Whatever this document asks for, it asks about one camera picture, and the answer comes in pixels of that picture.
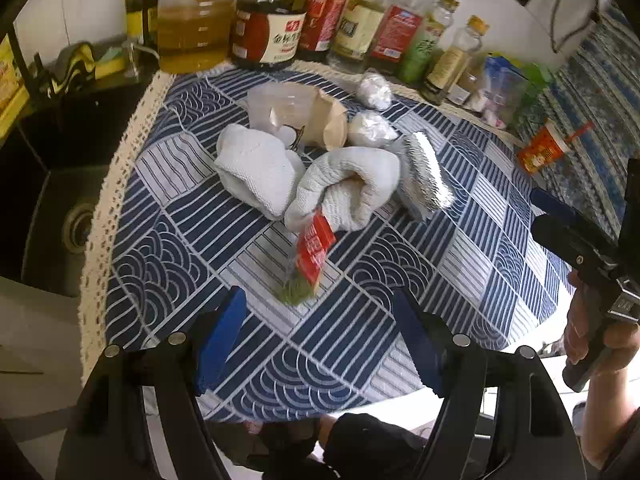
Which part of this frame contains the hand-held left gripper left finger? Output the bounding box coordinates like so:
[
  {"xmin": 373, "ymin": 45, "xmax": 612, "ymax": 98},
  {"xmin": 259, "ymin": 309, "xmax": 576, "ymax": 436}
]
[{"xmin": 55, "ymin": 286, "xmax": 248, "ymax": 480}]

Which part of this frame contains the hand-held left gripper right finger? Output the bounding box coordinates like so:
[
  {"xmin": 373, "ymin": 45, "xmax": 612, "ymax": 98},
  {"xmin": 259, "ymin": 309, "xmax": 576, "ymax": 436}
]
[{"xmin": 392, "ymin": 287, "xmax": 588, "ymax": 480}]

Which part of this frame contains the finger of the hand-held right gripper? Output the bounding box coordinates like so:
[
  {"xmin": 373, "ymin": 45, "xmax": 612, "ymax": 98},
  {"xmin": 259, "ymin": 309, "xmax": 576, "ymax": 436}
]
[
  {"xmin": 531, "ymin": 214, "xmax": 623, "ymax": 281},
  {"xmin": 530, "ymin": 187, "xmax": 583, "ymax": 221}
]

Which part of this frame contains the red snack packet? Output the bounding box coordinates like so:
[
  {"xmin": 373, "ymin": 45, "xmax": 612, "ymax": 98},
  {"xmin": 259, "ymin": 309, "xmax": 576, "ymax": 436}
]
[{"xmin": 280, "ymin": 211, "xmax": 337, "ymax": 306}]

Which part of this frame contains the clear plastic cup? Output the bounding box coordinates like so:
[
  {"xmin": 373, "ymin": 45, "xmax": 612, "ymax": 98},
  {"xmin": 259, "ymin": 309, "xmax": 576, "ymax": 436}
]
[{"xmin": 245, "ymin": 82, "xmax": 321, "ymax": 133}]

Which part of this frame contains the person's right forearm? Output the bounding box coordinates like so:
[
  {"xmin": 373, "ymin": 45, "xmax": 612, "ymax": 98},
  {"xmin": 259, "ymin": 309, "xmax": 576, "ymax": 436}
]
[{"xmin": 582, "ymin": 345, "xmax": 640, "ymax": 471}]

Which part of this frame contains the person's right hand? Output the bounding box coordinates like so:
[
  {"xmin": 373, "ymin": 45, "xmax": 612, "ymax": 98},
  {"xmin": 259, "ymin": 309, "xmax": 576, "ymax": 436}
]
[{"xmin": 564, "ymin": 270, "xmax": 640, "ymax": 367}]

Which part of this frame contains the red orange snack cup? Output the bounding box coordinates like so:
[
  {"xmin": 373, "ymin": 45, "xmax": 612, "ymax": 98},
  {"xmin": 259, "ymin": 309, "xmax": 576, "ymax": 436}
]
[{"xmin": 515, "ymin": 120, "xmax": 596, "ymax": 176}]

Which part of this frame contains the blue floral cloth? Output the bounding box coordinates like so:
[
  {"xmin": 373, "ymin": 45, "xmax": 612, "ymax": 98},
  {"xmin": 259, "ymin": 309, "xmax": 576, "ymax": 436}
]
[{"xmin": 515, "ymin": 0, "xmax": 640, "ymax": 241}]

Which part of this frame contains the person's dark clothing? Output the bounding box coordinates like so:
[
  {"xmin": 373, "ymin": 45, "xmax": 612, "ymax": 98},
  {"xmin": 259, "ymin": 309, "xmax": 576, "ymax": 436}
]
[{"xmin": 207, "ymin": 412, "xmax": 441, "ymax": 480}]

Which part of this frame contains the green plastic bag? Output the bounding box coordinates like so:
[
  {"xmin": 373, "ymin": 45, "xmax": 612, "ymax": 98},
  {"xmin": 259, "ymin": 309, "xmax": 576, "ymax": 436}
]
[{"xmin": 515, "ymin": 62, "xmax": 553, "ymax": 111}]

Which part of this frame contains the clear blue plastic bag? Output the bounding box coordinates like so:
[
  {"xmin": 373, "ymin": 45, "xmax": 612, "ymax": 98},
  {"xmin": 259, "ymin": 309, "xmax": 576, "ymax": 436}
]
[{"xmin": 475, "ymin": 55, "xmax": 531, "ymax": 128}]

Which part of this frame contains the crumpled silver foil tray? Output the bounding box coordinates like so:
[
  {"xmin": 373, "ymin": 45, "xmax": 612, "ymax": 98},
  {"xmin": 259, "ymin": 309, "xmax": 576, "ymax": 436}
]
[{"xmin": 397, "ymin": 131, "xmax": 456, "ymax": 221}]

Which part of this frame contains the blue patterned tablecloth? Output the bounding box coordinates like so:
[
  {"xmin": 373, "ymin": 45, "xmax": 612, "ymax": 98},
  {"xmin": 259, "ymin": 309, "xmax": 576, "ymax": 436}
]
[{"xmin": 80, "ymin": 60, "xmax": 573, "ymax": 423}]

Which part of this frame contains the small cream label jar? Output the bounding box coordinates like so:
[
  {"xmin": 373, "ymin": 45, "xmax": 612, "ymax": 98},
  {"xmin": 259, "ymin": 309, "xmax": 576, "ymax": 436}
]
[{"xmin": 447, "ymin": 67, "xmax": 486, "ymax": 110}]

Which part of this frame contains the tall bottle cream label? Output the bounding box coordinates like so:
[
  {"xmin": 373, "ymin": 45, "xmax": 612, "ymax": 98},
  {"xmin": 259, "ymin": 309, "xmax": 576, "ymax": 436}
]
[{"xmin": 422, "ymin": 16, "xmax": 490, "ymax": 106}]

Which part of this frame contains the white cloth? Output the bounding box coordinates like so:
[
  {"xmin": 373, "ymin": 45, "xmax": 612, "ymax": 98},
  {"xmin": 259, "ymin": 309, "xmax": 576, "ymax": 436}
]
[
  {"xmin": 284, "ymin": 149, "xmax": 402, "ymax": 233},
  {"xmin": 214, "ymin": 124, "xmax": 306, "ymax": 221}
]

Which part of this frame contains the crumpled plastic wrap ball near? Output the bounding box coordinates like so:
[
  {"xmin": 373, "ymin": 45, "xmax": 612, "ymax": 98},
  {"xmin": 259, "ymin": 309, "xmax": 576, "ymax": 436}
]
[{"xmin": 347, "ymin": 111, "xmax": 399, "ymax": 148}]

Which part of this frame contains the crumpled plastic wrap ball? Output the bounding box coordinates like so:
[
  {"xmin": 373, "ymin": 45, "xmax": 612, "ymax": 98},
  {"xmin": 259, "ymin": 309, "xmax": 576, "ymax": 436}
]
[
  {"xmin": 356, "ymin": 72, "xmax": 393, "ymax": 111},
  {"xmin": 347, "ymin": 111, "xmax": 399, "ymax": 148}
]

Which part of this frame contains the green label bottle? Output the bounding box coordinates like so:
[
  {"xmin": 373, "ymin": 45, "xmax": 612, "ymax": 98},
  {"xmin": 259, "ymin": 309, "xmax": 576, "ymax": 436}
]
[{"xmin": 400, "ymin": 0, "xmax": 458, "ymax": 86}]

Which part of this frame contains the crumpled plastic wrap ball far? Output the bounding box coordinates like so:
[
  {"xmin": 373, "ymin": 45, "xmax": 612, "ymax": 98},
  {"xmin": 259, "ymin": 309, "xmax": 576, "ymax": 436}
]
[{"xmin": 356, "ymin": 72, "xmax": 393, "ymax": 111}]

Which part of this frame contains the black sink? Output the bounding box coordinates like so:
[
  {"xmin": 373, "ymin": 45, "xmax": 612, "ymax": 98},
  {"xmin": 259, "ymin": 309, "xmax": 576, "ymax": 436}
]
[{"xmin": 0, "ymin": 80, "xmax": 156, "ymax": 298}]

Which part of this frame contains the red blue label bottle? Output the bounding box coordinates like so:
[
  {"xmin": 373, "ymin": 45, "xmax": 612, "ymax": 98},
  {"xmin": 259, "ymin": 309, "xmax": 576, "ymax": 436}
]
[{"xmin": 370, "ymin": 0, "xmax": 441, "ymax": 81}]

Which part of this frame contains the brown paper cup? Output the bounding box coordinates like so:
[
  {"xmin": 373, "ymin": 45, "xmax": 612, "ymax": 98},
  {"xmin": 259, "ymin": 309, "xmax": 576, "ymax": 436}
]
[{"xmin": 300, "ymin": 92, "xmax": 349, "ymax": 151}]

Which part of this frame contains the clear bottle cream label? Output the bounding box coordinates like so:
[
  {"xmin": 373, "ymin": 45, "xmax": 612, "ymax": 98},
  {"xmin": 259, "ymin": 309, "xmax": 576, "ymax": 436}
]
[{"xmin": 327, "ymin": 0, "xmax": 386, "ymax": 73}]

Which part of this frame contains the dark bottle red label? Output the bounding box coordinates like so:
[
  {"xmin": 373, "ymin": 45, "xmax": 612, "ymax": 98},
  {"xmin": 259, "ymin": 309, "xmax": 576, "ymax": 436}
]
[{"xmin": 297, "ymin": 0, "xmax": 353, "ymax": 66}]

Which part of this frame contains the yellow green sponge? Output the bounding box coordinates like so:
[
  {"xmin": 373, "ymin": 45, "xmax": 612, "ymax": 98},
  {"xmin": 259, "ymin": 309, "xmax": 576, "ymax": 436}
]
[{"xmin": 95, "ymin": 45, "xmax": 126, "ymax": 79}]

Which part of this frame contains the large cooking oil jug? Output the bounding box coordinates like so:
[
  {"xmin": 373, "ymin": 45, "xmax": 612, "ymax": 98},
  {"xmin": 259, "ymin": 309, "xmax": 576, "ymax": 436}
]
[{"xmin": 157, "ymin": 0, "xmax": 236, "ymax": 75}]

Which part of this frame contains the soy sauce bottle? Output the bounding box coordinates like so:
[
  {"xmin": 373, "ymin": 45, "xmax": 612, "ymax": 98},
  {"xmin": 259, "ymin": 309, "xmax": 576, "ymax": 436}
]
[{"xmin": 230, "ymin": 0, "xmax": 318, "ymax": 71}]

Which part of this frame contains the grey yellow scouring cloth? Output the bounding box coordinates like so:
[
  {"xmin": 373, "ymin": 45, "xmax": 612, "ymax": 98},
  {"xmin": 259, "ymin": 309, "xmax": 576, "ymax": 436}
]
[{"xmin": 50, "ymin": 42, "xmax": 96, "ymax": 96}]

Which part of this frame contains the small yellow label oil bottle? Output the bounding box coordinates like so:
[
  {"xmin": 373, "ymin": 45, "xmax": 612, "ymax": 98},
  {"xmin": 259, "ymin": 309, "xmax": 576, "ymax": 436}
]
[{"xmin": 125, "ymin": 0, "xmax": 166, "ymax": 48}]

